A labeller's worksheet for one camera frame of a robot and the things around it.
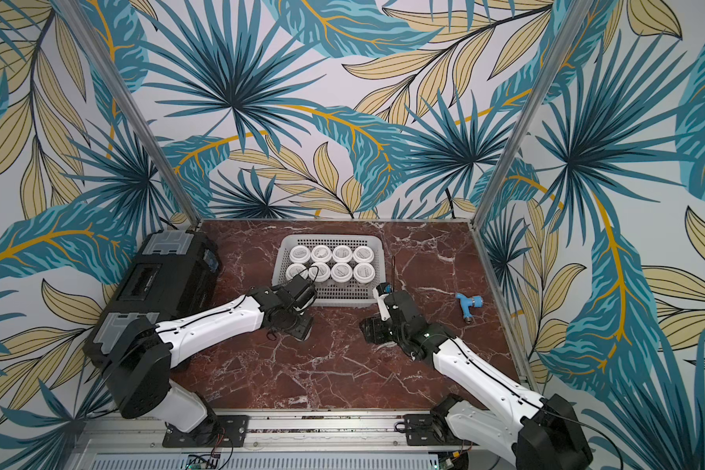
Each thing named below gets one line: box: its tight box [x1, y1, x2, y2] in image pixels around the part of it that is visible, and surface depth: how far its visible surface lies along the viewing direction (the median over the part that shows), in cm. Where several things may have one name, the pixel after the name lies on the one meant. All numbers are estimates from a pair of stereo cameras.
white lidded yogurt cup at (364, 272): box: [352, 262, 376, 284], surface depth 97 cm
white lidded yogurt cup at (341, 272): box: [329, 262, 354, 283], surface depth 97 cm
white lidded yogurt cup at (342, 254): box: [331, 244, 354, 263], surface depth 102 cm
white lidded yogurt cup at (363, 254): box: [352, 245, 376, 264], surface depth 102 cm
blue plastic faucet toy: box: [455, 292, 484, 325], surface depth 97 cm
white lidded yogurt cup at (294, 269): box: [285, 262, 309, 281], surface depth 97 cm
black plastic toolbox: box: [84, 229, 222, 361], surface depth 84 cm
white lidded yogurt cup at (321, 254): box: [310, 244, 333, 264], surface depth 102 cm
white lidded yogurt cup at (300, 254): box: [288, 244, 312, 264], surface depth 102 cm
